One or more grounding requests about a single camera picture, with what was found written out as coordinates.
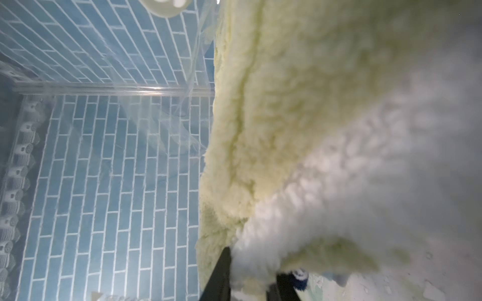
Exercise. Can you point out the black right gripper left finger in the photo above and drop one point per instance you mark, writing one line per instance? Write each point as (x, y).
(218, 285)

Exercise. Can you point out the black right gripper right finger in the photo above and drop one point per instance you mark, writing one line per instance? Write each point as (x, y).
(282, 290)

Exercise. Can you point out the pale yellow fleece blanket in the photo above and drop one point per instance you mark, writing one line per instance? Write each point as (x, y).
(346, 141)

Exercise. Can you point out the clear plastic vacuum bag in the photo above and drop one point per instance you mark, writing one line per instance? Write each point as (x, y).
(115, 47)

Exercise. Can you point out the navy blue star blanket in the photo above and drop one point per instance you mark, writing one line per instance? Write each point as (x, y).
(299, 279)

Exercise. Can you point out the white bag valve cap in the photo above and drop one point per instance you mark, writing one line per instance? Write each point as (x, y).
(165, 8)

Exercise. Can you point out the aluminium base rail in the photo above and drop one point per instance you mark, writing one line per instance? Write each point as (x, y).
(14, 187)

